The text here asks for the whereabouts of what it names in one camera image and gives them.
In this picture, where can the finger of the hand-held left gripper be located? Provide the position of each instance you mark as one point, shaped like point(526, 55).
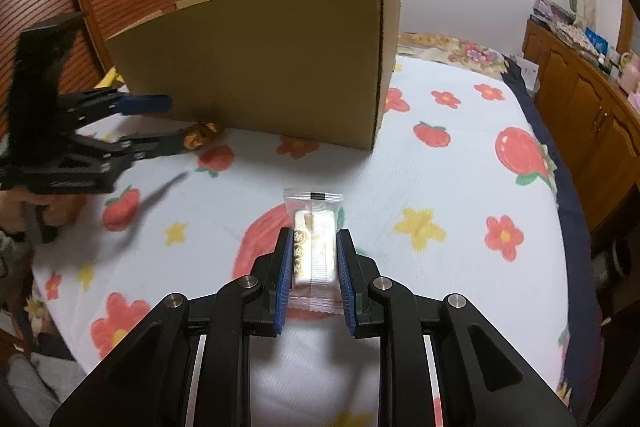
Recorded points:
point(150, 144)
point(145, 104)

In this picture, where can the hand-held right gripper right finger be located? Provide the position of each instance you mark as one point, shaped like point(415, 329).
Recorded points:
point(346, 284)

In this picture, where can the brown cardboard box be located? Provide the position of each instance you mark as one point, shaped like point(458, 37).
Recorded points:
point(250, 57)

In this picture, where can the white floral blanket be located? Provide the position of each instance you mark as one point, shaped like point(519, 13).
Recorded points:
point(450, 207)

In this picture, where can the blue box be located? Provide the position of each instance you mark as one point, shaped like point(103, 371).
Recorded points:
point(596, 40)

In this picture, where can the golden snack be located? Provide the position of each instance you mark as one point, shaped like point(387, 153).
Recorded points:
point(200, 136)

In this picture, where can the white candy packet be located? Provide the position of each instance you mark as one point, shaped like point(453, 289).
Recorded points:
point(317, 247)

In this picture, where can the grey cloth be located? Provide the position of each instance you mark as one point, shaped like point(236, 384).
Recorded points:
point(40, 387)

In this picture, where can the patterned bags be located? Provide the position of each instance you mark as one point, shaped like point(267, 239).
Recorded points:
point(552, 13)

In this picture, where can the pastel floral quilt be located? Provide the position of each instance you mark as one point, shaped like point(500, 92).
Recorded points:
point(450, 49)

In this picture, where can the person's left hand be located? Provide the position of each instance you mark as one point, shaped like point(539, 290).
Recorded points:
point(62, 209)

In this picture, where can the wooden cabinet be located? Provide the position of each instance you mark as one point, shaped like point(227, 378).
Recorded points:
point(590, 117)

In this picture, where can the white box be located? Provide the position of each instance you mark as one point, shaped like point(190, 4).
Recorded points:
point(527, 74)

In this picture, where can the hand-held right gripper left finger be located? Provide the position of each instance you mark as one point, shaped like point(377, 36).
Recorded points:
point(284, 279)

